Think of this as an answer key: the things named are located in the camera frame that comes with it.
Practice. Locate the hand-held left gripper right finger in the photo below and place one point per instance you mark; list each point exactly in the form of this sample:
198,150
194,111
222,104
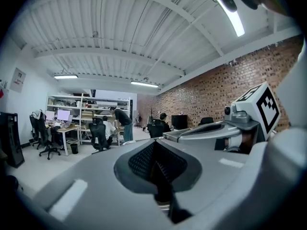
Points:
227,183

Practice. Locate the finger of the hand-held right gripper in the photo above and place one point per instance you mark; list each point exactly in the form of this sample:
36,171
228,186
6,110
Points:
172,134

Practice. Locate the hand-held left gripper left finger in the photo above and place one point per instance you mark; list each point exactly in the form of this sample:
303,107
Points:
96,188

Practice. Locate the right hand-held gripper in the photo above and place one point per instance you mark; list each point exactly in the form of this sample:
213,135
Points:
249,114

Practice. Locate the black cabinet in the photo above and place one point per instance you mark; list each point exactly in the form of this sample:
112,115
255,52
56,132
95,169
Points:
179,122

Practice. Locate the black office chair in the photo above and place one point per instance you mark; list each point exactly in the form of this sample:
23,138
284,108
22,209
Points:
98,133
154,128
43,135
206,121

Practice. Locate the black trash bin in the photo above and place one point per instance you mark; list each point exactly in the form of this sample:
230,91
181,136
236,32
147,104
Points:
74,148

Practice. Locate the ceiling tube light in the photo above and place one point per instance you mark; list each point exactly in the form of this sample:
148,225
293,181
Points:
144,83
237,25
66,76

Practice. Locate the wooden top white desk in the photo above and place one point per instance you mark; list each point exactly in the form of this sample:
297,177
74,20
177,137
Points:
69,129

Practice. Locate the white shelving rack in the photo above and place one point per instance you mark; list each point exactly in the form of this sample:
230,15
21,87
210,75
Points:
100,108

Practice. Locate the pink lit monitor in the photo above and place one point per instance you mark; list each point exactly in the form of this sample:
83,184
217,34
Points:
63,115
50,116

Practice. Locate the grey hooded jacket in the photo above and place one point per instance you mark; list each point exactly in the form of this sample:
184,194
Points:
37,115

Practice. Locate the tall black panel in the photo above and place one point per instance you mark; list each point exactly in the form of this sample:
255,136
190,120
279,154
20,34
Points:
13,140

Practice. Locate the white wall panel box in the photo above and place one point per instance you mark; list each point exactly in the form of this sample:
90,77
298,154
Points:
18,80

